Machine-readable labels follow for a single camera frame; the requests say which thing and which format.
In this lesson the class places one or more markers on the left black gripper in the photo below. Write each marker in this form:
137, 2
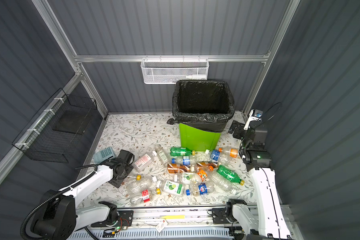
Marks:
118, 181

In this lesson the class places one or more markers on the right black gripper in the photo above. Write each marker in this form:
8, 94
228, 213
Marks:
240, 128

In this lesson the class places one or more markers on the clear bottle pink label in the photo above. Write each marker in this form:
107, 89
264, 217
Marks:
144, 161

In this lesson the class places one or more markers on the clear bottle red label front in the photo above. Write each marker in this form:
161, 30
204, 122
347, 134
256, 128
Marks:
145, 196

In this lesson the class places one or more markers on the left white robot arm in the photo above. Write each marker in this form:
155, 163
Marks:
57, 215

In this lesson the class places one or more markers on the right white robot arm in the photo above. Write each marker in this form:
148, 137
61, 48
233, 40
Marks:
270, 224

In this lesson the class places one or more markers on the blue label bottle near bin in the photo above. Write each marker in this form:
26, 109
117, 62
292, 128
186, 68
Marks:
215, 155

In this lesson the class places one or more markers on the green bin with black liner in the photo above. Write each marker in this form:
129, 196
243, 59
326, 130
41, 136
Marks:
202, 109

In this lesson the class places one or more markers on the green bottle near bin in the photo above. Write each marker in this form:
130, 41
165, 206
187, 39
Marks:
181, 151

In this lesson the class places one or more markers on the orange label clear bottle right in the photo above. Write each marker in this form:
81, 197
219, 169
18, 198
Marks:
232, 152

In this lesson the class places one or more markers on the clear bottle green-white label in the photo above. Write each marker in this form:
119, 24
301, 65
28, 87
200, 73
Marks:
162, 155

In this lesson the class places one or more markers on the green bottle right side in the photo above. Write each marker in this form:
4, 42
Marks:
230, 175

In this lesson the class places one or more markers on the brown tea bottle right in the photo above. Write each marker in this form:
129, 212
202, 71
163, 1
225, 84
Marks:
206, 166

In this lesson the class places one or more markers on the brown tea bottle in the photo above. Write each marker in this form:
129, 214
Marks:
178, 169
206, 166

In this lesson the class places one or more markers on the brown tea bottle left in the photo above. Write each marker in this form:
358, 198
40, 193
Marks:
178, 169

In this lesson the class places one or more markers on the lime label bottle lower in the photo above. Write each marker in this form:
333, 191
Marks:
169, 187

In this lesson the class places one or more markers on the lime label bottle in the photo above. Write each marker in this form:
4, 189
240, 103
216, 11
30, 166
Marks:
169, 187
187, 178

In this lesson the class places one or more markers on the large clear bottle right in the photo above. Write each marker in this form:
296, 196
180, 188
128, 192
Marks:
222, 183

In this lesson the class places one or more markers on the clear bottle blue label centre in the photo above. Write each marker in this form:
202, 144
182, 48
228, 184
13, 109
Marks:
184, 160

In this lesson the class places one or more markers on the lime label bottle upper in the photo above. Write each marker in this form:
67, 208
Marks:
187, 178

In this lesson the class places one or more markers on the blue label bottle front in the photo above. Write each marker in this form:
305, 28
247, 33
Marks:
200, 189

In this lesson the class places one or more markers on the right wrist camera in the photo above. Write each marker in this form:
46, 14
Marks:
254, 115

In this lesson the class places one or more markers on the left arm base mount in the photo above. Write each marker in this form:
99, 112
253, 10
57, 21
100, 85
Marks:
122, 219

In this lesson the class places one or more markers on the yellow marker on rail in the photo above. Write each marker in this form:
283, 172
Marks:
173, 217

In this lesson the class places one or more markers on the white tag on rail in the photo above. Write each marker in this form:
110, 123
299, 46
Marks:
163, 224

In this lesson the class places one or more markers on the black wire wall basket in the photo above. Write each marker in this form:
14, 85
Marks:
55, 134

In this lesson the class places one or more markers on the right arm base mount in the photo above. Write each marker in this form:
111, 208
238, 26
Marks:
221, 216

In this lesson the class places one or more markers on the white wire wall basket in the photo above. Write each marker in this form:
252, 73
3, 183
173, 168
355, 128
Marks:
168, 71

